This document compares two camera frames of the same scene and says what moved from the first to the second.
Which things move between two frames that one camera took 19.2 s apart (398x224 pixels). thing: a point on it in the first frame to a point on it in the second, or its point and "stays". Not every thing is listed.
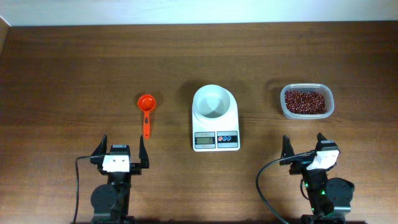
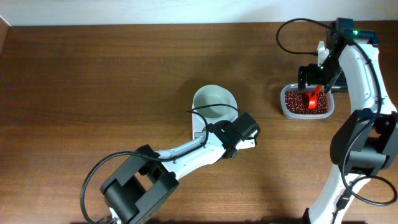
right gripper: x=300 y=163 to x=312 y=70
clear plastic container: x=304 y=101 stays
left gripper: x=136 y=169 to x=224 y=127
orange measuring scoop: x=146 y=102 to x=313 y=97
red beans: x=305 y=102 stays
